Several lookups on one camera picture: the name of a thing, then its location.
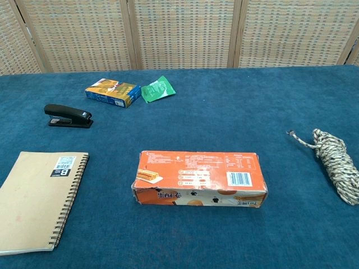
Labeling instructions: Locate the black stapler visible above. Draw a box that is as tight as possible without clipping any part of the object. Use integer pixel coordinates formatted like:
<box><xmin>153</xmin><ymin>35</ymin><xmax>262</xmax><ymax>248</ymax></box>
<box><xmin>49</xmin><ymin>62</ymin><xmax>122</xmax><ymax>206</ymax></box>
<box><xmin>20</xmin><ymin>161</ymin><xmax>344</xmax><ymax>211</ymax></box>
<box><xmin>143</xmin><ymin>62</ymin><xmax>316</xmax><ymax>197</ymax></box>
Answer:
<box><xmin>43</xmin><ymin>104</ymin><xmax>94</xmax><ymax>129</ymax></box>

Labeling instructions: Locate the yellow spiral notebook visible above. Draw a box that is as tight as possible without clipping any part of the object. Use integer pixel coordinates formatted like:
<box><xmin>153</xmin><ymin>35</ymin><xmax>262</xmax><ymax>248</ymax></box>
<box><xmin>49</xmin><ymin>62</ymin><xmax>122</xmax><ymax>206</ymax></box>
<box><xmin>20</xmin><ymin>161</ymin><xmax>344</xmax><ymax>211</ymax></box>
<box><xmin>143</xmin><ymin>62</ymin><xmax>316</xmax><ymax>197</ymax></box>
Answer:
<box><xmin>0</xmin><ymin>151</ymin><xmax>90</xmax><ymax>256</ymax></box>

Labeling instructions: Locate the orange snack box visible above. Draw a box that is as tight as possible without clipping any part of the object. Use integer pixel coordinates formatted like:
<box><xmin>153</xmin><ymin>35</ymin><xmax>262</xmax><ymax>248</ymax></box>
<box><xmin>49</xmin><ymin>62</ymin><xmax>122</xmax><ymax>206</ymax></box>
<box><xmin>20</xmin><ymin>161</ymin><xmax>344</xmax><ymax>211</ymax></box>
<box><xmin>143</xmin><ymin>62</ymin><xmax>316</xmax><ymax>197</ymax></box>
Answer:
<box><xmin>132</xmin><ymin>150</ymin><xmax>268</xmax><ymax>208</ymax></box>

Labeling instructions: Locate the green foil packet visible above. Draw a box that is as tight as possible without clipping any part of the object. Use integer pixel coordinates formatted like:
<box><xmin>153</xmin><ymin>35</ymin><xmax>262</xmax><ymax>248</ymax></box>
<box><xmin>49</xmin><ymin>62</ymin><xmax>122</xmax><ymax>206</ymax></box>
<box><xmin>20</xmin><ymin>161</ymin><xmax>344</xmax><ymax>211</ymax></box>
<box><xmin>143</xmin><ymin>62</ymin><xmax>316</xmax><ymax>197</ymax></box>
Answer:
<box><xmin>140</xmin><ymin>75</ymin><xmax>177</xmax><ymax>104</ymax></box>

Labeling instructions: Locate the blue and yellow box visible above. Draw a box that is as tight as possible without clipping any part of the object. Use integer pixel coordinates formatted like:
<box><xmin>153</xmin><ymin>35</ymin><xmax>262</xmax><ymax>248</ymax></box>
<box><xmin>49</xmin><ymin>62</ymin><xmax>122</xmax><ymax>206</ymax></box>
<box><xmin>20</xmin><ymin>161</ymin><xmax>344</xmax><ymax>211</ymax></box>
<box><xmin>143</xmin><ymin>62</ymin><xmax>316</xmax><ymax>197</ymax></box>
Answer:
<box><xmin>85</xmin><ymin>78</ymin><xmax>142</xmax><ymax>109</ymax></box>

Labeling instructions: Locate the woven folding screen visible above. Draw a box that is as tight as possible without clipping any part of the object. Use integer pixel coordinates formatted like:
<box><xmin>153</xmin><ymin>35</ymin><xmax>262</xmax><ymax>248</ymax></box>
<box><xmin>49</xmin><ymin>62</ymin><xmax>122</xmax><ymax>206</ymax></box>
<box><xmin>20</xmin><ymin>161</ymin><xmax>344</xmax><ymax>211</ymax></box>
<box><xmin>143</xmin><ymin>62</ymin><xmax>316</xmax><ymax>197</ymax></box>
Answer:
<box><xmin>0</xmin><ymin>0</ymin><xmax>359</xmax><ymax>76</ymax></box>

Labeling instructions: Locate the blue table cloth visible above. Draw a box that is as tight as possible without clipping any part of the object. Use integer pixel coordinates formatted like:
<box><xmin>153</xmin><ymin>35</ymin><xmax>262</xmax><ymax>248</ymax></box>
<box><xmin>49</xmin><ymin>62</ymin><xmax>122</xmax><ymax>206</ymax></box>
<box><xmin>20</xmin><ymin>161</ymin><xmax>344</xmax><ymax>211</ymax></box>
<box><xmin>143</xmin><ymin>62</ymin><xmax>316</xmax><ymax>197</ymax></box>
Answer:
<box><xmin>0</xmin><ymin>64</ymin><xmax>359</xmax><ymax>269</ymax></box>

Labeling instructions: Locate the beige speckled rope bundle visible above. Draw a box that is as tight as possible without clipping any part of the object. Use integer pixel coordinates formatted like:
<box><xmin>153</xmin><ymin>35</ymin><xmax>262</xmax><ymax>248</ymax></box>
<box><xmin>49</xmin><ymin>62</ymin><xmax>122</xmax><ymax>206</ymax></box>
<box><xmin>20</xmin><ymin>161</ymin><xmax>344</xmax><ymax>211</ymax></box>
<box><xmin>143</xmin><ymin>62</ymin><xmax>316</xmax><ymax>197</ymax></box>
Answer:
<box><xmin>286</xmin><ymin>128</ymin><xmax>359</xmax><ymax>206</ymax></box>

